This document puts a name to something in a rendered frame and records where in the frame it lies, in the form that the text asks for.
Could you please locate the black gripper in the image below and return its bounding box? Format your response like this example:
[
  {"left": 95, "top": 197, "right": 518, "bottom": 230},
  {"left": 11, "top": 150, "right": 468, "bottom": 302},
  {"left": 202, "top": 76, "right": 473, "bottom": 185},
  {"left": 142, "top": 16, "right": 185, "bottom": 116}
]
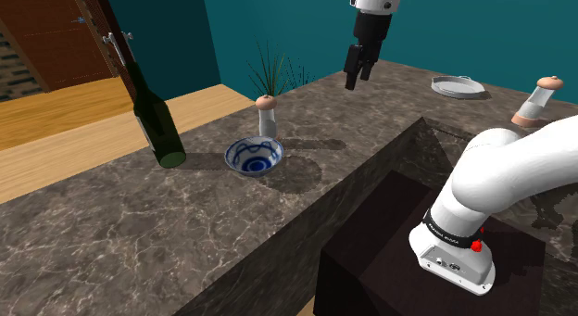
[{"left": 343, "top": 10, "right": 394, "bottom": 92}]

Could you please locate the green spiky plant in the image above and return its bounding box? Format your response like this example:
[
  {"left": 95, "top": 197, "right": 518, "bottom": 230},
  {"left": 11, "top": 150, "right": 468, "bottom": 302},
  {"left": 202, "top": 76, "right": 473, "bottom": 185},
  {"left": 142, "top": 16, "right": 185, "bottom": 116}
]
[{"left": 245, "top": 36, "right": 317, "bottom": 100}]

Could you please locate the grey round plate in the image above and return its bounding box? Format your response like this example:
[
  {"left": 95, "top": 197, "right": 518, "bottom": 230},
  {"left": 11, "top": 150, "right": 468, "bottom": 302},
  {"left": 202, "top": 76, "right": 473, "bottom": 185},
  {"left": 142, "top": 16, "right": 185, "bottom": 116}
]
[{"left": 430, "top": 74, "right": 487, "bottom": 100}]

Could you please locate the glass shaker with wooden top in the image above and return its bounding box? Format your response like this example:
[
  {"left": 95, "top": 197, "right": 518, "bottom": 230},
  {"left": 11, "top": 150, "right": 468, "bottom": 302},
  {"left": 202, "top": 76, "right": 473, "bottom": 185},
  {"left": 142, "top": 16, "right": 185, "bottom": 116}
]
[
  {"left": 254, "top": 94, "right": 279, "bottom": 141},
  {"left": 510, "top": 74, "right": 565, "bottom": 129}
]

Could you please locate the blue and white bowl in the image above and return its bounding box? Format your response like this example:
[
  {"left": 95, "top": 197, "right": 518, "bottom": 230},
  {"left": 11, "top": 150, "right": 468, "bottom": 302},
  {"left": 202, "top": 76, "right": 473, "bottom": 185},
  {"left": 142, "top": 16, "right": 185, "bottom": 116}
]
[{"left": 223, "top": 134, "right": 285, "bottom": 179}]

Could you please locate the dark green glass bottle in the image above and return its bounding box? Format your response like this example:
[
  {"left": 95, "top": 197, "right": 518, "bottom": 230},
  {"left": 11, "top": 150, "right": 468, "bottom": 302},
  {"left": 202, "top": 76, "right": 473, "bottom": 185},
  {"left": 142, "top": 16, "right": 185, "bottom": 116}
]
[{"left": 124, "top": 60, "right": 188, "bottom": 170}]

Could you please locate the dark robot stand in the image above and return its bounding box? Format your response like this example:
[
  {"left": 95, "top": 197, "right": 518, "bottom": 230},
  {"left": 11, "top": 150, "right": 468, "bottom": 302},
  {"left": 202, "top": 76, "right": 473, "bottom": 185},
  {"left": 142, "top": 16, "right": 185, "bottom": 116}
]
[{"left": 312, "top": 170, "right": 548, "bottom": 316}]

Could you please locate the brown wooden door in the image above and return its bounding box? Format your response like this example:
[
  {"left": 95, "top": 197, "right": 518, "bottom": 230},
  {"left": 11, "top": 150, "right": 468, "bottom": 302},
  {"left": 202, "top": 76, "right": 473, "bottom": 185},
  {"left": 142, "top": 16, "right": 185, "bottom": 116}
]
[{"left": 0, "top": 0, "right": 137, "bottom": 104}]

